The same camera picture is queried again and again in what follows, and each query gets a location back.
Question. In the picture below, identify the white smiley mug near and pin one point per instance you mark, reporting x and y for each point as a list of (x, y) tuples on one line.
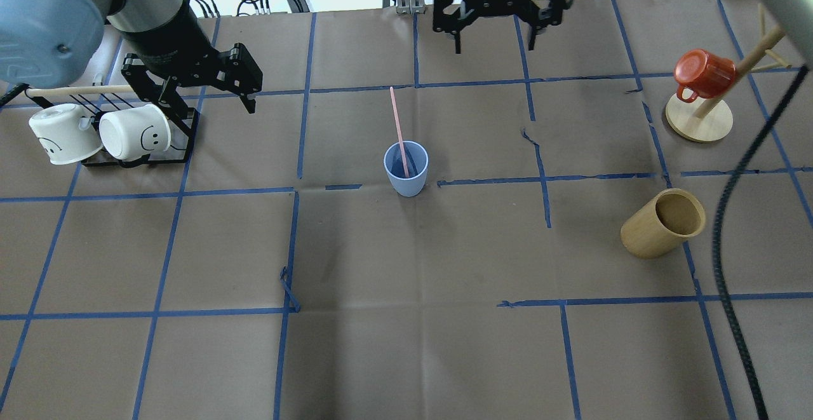
[(132, 133)]

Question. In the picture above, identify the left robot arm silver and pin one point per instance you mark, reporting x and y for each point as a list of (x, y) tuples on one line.
[(47, 44)]

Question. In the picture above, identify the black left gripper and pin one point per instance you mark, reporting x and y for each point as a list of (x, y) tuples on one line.
[(169, 40)]

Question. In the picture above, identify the white mug far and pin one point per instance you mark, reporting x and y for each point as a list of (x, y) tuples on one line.
[(65, 133)]

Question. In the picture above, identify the pink chopstick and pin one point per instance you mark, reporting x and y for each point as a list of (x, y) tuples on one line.
[(399, 133)]

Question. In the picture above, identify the bamboo chopstick holder cup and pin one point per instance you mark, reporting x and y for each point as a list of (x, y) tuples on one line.
[(661, 225)]

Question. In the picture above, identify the light blue plastic cup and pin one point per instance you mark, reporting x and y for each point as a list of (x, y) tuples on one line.
[(418, 164)]

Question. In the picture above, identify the orange red mug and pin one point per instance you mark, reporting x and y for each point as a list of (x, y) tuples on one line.
[(702, 74)]

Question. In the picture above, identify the wooden mug tree stand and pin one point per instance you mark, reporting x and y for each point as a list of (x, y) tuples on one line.
[(697, 110)]

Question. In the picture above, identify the black wire mug rack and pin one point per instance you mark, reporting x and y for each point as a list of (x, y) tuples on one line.
[(184, 129)]

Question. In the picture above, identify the wooden rack handle rod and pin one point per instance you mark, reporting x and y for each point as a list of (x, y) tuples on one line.
[(79, 90)]

